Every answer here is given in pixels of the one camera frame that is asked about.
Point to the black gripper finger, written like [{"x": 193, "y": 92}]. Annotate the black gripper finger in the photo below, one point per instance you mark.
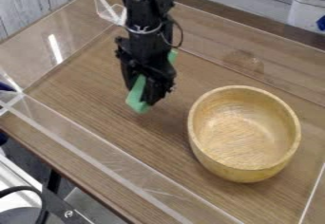
[
  {"x": 131, "y": 78},
  {"x": 157, "y": 86}
]

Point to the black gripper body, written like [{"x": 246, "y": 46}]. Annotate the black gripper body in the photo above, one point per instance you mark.
[{"x": 145, "y": 43}]

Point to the green rectangular block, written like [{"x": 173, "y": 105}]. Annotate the green rectangular block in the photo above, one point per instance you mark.
[{"x": 157, "y": 64}]

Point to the brown wooden bowl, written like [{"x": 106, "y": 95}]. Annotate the brown wooden bowl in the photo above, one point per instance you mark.
[{"x": 244, "y": 133}]

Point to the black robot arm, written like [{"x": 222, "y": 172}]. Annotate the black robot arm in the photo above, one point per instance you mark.
[{"x": 150, "y": 14}]

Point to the blue object at left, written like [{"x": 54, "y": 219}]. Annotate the blue object at left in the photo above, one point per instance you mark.
[{"x": 6, "y": 87}]

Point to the white container at right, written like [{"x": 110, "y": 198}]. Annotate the white container at right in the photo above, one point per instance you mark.
[{"x": 306, "y": 15}]

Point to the black table leg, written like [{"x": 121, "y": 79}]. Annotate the black table leg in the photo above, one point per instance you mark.
[{"x": 54, "y": 182}]

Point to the clear acrylic corner bracket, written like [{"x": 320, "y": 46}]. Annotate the clear acrylic corner bracket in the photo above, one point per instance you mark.
[{"x": 111, "y": 12}]

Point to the clear acrylic barrier wall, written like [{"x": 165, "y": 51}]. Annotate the clear acrylic barrier wall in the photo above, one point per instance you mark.
[{"x": 129, "y": 158}]

